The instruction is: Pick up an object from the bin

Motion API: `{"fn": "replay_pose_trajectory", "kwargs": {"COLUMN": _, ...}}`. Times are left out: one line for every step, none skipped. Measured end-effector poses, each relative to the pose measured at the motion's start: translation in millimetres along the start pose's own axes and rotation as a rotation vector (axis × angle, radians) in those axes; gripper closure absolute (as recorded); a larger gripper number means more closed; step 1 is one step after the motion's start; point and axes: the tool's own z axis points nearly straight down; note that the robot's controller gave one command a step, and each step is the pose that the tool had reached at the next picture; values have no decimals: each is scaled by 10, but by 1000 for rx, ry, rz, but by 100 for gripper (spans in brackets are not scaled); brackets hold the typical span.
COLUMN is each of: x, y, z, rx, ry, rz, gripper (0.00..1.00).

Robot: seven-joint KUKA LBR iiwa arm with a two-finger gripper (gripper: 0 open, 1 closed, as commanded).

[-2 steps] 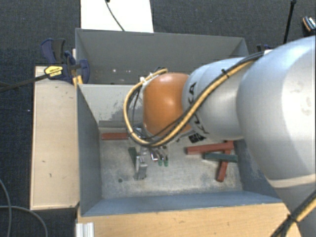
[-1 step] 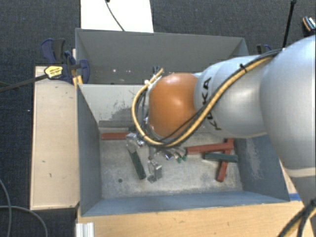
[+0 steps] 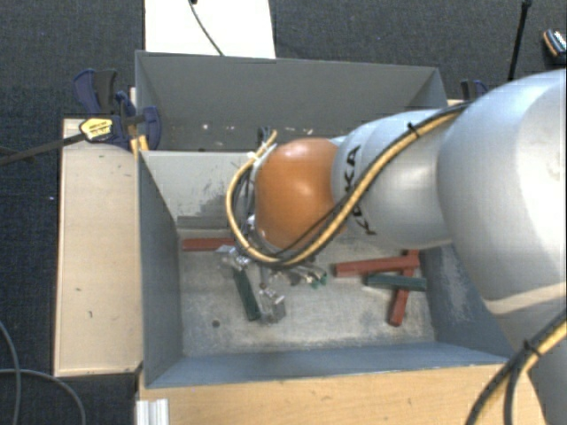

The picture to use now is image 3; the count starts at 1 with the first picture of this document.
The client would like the red-brown flat block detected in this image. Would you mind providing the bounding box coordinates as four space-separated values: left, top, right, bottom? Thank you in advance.
181 236 237 253
333 256 421 279
387 249 421 328

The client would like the grey metal bin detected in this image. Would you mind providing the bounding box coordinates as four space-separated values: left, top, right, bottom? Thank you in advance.
134 50 518 390

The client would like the pale wood flat board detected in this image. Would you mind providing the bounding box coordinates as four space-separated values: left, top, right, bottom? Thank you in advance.
52 117 146 378

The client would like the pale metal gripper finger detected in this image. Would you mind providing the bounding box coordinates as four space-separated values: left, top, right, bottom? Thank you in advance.
214 243 252 274
258 287 288 326

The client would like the dark green flat block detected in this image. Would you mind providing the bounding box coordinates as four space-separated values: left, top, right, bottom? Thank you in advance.
362 273 428 292
231 267 263 323
176 215 231 230

